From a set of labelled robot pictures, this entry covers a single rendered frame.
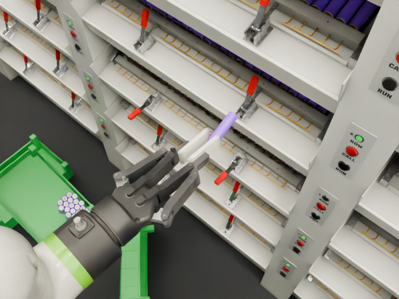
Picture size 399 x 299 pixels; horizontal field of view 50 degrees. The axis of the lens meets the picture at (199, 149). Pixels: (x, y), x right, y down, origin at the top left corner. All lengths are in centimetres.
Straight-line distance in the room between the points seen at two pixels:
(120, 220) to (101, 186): 97
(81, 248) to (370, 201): 47
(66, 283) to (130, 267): 64
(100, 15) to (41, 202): 76
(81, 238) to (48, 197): 95
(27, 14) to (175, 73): 63
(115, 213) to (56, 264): 10
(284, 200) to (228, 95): 27
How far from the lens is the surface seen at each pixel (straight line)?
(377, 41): 54
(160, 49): 93
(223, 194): 116
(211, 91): 85
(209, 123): 100
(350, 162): 70
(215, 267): 146
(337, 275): 113
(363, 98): 60
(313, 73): 65
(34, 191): 158
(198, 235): 149
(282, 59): 66
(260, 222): 114
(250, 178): 97
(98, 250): 63
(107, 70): 118
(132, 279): 125
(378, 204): 78
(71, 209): 150
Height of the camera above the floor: 139
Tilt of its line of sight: 58 degrees down
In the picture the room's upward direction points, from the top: straight up
